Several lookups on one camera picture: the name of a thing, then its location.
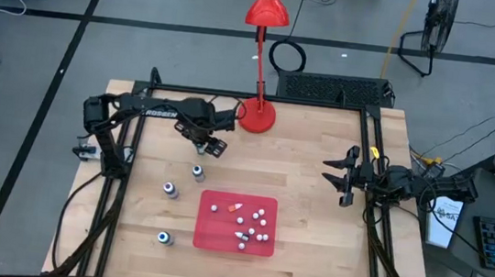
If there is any black perforated metal case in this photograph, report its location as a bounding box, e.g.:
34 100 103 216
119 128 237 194
274 67 399 111

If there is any black power cable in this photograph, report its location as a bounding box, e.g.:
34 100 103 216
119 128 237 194
49 167 105 275

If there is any large blue food coloring bottle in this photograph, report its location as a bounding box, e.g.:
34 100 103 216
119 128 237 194
155 229 176 248

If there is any red desk lamp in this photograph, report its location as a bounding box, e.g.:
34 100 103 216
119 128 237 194
233 0 293 137

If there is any white paper sheet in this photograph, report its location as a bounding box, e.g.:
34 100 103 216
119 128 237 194
423 193 466 251

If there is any red translucent plastic bin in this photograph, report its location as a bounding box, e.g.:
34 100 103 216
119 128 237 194
191 188 281 259

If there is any thin black floor cable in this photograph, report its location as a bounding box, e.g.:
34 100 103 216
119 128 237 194
454 119 495 169
443 101 495 159

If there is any black floor fan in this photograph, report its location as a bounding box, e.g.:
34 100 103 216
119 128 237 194
394 0 461 82

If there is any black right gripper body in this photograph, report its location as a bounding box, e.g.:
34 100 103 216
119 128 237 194
353 161 396 199

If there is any black aluminium table frame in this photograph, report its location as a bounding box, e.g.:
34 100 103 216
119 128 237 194
41 57 456 277

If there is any yellow cable connector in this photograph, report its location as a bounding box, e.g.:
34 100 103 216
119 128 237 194
419 152 446 169

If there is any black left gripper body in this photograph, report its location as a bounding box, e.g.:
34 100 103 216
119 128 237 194
181 96 240 145

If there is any large black food coloring bottle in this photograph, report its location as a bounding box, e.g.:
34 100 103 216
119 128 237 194
190 164 207 184

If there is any large violet food coloring bottle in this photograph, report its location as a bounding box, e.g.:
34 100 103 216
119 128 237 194
162 181 181 200

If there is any black coiled cable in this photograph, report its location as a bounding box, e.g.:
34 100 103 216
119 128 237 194
266 37 310 75

